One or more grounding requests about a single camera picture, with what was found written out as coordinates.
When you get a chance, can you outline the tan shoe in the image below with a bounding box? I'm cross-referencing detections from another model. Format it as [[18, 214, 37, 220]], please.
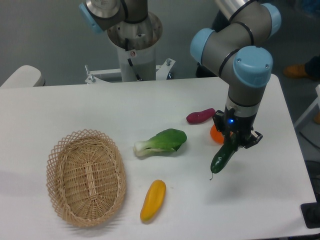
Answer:
[[283, 64, 320, 81]]

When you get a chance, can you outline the woven wicker basket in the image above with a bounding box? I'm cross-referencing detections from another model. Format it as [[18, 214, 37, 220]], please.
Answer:
[[46, 129, 126, 228]]

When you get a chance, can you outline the purple sweet potato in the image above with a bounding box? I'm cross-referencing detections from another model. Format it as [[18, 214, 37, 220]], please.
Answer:
[[186, 108, 216, 124]]

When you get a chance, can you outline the orange fruit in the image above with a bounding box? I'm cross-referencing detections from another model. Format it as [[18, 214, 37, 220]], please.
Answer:
[[209, 124, 224, 145]]

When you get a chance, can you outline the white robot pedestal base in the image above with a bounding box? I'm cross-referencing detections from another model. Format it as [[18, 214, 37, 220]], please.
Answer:
[[85, 12, 176, 84]]

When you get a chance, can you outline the white furniture at right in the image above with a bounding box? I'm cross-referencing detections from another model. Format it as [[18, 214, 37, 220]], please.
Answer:
[[293, 85, 320, 129]]

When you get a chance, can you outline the dark green cucumber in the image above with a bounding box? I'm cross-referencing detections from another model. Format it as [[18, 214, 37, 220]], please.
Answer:
[[209, 133, 239, 181]]

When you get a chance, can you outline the green bok choy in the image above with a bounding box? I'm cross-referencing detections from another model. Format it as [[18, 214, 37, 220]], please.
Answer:
[[133, 128, 187, 157]]

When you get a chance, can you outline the black device at edge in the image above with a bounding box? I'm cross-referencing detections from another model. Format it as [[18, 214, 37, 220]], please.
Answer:
[[300, 202, 320, 229]]

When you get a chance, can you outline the white chair armrest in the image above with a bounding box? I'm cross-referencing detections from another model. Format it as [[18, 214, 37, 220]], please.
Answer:
[[0, 65, 46, 89]]

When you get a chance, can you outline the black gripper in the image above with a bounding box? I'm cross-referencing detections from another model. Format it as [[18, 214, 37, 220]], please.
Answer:
[[212, 104, 263, 152]]

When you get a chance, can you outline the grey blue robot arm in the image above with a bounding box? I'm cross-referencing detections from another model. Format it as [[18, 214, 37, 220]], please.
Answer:
[[79, 0, 282, 149]]

